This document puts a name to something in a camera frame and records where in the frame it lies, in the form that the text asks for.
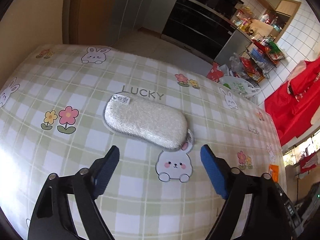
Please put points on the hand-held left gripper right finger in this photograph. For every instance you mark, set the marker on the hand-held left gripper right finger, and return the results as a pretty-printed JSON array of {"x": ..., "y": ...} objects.
[{"x": 213, "y": 173}]

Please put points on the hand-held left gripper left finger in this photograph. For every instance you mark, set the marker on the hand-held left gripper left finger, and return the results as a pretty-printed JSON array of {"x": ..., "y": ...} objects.
[{"x": 106, "y": 173}]

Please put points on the orange seasoning packet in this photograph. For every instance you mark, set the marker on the orange seasoning packet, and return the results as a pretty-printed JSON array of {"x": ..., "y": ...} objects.
[{"x": 274, "y": 172}]

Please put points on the white oval scrubbing sponge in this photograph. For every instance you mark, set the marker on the white oval scrubbing sponge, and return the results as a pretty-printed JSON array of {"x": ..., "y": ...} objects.
[{"x": 145, "y": 120}]

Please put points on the white green plastic shopping bag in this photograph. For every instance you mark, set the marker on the white green plastic shopping bag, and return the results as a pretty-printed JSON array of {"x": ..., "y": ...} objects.
[{"x": 237, "y": 86}]

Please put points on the green checkered rabbit tablecloth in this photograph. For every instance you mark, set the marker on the green checkered rabbit tablecloth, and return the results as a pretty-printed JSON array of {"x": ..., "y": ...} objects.
[{"x": 75, "y": 80}]

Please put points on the red gift bag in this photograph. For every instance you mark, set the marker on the red gift bag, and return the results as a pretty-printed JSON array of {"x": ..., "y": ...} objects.
[{"x": 215, "y": 71}]

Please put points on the red apron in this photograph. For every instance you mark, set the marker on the red apron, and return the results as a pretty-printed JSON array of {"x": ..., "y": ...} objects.
[{"x": 292, "y": 105}]

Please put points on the crumpled clear plastic bag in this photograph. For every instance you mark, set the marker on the crumpled clear plastic bag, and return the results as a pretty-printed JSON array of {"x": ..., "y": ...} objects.
[{"x": 235, "y": 62}]

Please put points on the narrow grey base cabinet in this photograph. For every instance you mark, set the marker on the narrow grey base cabinet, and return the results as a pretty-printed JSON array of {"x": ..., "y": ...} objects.
[{"x": 232, "y": 47}]

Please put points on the black built-in oven stove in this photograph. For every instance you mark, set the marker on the black built-in oven stove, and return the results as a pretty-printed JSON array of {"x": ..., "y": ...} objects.
[{"x": 195, "y": 27}]

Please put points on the condiment bottles and packets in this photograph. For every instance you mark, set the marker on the condiment bottles and packets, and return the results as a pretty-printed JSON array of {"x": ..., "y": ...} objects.
[{"x": 245, "y": 20}]

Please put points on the wooden pillar cabinet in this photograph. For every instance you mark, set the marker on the wooden pillar cabinet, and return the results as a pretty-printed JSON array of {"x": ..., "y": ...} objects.
[{"x": 95, "y": 12}]

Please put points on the grey lower cabinets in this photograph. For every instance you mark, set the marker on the grey lower cabinets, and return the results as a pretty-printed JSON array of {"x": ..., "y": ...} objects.
[{"x": 142, "y": 10}]

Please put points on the wooden wall shelf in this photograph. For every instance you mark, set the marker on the wooden wall shelf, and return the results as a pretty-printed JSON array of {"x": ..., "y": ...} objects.
[{"x": 287, "y": 7}]

